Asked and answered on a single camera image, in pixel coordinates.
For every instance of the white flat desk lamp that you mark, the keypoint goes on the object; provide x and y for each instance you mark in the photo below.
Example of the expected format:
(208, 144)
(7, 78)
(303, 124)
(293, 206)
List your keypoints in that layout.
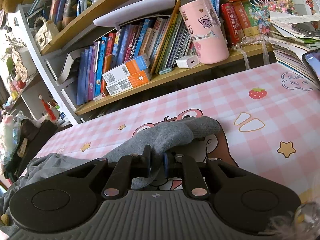
(133, 11)

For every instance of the pink sticker tumbler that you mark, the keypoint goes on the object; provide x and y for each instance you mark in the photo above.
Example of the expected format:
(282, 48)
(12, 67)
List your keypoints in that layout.
(204, 27)

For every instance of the red figurine bottle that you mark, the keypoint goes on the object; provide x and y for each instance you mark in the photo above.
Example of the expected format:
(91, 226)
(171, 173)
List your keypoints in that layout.
(48, 109)

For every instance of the stack of papers and magazines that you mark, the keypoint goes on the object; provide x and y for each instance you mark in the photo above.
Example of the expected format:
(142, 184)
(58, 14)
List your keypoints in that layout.
(294, 36)

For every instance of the white quilted mini bag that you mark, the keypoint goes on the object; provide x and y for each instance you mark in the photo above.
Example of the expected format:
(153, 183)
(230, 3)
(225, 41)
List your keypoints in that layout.
(46, 32)

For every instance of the black smartphone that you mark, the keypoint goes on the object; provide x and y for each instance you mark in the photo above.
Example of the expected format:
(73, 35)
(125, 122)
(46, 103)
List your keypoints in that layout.
(312, 63)

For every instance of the orange white box upper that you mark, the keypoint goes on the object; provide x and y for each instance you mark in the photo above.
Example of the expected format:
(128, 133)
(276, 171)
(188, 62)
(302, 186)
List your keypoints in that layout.
(126, 69)

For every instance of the orange white box lower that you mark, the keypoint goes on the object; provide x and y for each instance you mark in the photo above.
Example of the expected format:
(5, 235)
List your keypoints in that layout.
(140, 78)

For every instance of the white charger block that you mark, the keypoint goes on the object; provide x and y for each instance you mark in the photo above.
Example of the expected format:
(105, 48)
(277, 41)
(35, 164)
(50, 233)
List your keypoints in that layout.
(187, 62)

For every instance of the white plush toy bundle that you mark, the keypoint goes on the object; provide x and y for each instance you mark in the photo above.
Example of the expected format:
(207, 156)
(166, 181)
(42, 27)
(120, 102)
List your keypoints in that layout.
(10, 137)

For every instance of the orange white box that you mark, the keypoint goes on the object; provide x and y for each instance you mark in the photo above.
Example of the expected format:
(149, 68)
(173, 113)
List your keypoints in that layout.
(126, 69)
(140, 78)

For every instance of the pink cartoon table mat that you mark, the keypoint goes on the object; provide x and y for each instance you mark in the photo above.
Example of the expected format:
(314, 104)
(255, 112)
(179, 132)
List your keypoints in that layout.
(264, 120)

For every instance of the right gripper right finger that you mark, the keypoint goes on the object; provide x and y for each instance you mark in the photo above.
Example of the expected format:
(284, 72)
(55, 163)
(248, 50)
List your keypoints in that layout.
(186, 168)

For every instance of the white wooden bookshelf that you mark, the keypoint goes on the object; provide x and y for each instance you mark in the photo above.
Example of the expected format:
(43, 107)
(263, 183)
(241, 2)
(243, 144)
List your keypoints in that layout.
(73, 63)

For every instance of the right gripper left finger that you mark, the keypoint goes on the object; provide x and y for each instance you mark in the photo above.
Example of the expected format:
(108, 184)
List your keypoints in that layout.
(122, 173)

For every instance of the colourful bead flower bunch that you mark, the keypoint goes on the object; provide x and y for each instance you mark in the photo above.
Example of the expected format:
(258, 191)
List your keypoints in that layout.
(261, 9)

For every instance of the grey sweatshirt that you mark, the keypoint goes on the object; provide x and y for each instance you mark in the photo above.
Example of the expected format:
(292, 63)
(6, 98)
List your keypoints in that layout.
(59, 190)

